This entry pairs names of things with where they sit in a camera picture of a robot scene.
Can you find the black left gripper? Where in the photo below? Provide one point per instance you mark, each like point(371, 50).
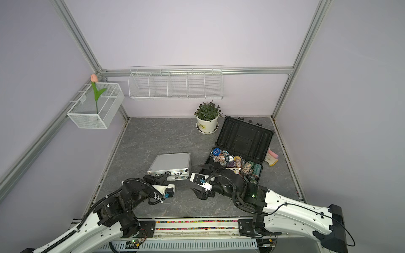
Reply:
point(154, 180)

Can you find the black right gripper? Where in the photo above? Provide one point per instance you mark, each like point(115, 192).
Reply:
point(201, 195)

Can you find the silver aluminium poker case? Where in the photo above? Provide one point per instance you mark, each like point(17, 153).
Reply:
point(176, 166)

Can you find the black poker set case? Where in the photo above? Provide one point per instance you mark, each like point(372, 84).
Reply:
point(240, 140)

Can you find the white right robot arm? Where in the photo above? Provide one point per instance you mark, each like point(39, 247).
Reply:
point(275, 213)

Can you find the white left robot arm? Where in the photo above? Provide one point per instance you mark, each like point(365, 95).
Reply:
point(111, 218)

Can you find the striped poker chip stack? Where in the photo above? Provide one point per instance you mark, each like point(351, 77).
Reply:
point(220, 158)

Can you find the purple poker chip stack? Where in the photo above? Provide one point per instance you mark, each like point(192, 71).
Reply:
point(234, 164)

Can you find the mixed poker chip row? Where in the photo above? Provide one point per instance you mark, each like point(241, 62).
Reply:
point(247, 168)

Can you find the green poker chip row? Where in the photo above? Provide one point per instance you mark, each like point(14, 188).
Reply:
point(257, 168)

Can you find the playing card deck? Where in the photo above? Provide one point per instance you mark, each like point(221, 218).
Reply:
point(234, 170)

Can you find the blue round dealer chip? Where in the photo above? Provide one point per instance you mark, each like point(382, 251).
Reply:
point(216, 152)

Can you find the white plant pot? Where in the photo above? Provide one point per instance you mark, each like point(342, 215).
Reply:
point(206, 126)

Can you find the white cotton work glove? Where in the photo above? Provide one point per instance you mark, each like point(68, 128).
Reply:
point(270, 160)

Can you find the purple pink garden trowel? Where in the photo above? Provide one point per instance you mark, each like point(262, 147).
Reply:
point(273, 154)

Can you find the green potted plant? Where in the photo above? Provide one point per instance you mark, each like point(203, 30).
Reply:
point(208, 111)

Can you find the artificial pink tulip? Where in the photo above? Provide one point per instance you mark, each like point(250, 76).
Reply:
point(97, 93)

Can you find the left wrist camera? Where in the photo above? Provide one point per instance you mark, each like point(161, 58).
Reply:
point(167, 191)

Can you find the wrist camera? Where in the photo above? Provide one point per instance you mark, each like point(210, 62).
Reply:
point(167, 191)
point(201, 180)

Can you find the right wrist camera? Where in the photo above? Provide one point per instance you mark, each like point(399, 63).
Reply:
point(201, 180)

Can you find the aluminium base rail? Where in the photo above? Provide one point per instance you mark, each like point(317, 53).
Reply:
point(221, 226)

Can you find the white vented cable duct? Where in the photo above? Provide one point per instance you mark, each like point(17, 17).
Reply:
point(187, 246)

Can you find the white mesh wall basket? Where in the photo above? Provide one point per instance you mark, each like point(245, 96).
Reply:
point(83, 111)

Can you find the white wire wall shelf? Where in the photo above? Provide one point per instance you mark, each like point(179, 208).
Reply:
point(176, 82)

